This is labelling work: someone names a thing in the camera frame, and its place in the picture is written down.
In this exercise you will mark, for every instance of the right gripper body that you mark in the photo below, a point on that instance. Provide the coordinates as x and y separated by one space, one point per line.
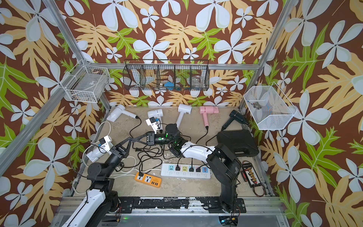
153 136

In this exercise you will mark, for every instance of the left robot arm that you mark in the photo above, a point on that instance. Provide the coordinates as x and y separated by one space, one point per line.
100 198

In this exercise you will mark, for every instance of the white hair dryer far left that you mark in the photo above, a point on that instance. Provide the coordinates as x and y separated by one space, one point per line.
118 111

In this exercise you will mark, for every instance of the black plastic tool case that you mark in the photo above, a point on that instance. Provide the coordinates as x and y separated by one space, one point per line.
239 141

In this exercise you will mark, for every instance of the orange power strip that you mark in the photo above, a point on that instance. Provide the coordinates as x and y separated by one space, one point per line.
148 179

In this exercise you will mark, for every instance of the black mounting rail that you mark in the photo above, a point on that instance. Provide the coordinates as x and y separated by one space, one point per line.
211 204

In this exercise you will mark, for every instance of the white wire basket left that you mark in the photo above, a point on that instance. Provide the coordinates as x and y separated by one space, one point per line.
87 83

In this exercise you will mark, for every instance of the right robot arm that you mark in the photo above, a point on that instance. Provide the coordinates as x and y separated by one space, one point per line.
222 162

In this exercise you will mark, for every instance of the white mesh basket right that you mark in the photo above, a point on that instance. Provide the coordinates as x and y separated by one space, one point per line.
269 107

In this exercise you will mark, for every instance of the ratchet wrench tool set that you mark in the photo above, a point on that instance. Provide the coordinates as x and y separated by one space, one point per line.
250 176

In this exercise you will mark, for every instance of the white multicolour power strip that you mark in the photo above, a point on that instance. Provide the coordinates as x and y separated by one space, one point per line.
185 171

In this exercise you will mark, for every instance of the black hair dryer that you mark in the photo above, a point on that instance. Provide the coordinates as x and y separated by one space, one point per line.
235 116

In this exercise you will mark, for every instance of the large white hair dryer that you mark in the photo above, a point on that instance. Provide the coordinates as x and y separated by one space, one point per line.
95 154

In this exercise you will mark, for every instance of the black wire basket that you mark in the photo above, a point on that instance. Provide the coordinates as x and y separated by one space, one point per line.
191 75

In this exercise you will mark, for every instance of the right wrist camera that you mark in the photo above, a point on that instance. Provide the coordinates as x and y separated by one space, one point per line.
154 123

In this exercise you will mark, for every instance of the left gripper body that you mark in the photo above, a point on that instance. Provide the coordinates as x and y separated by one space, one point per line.
116 153

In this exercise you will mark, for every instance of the pink hair dryer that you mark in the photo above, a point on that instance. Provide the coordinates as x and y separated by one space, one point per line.
205 111

